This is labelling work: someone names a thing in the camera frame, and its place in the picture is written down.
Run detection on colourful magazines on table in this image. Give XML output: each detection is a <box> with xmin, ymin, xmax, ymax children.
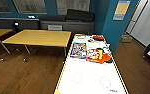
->
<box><xmin>69</xmin><ymin>41</ymin><xmax>88</xmax><ymax>61</ymax></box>

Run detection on white board game box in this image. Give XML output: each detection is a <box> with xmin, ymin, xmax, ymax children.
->
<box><xmin>73</xmin><ymin>33</ymin><xmax>109</xmax><ymax>47</ymax></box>

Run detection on small red game item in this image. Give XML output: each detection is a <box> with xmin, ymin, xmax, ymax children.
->
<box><xmin>92</xmin><ymin>34</ymin><xmax>106</xmax><ymax>41</ymax></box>

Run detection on flat white box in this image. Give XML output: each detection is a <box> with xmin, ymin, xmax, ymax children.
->
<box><xmin>47</xmin><ymin>24</ymin><xmax>64</xmax><ymax>32</ymax></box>

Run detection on black sofa cushion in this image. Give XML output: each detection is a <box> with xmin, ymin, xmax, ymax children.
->
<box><xmin>65</xmin><ymin>8</ymin><xmax>96</xmax><ymax>23</ymax></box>

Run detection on dark grey sofa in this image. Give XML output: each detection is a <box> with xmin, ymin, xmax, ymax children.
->
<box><xmin>0</xmin><ymin>8</ymin><xmax>96</xmax><ymax>35</ymax></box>

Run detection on brown cardboard box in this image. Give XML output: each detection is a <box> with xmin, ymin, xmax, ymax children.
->
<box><xmin>119</xmin><ymin>33</ymin><xmax>134</xmax><ymax>44</ymax></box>

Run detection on beige paper notice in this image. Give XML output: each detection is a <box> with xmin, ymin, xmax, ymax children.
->
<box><xmin>112</xmin><ymin>0</ymin><xmax>132</xmax><ymax>21</ymax></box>

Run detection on white wall plate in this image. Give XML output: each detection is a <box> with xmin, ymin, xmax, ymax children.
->
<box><xmin>27</xmin><ymin>14</ymin><xmax>36</xmax><ymax>19</ymax></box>

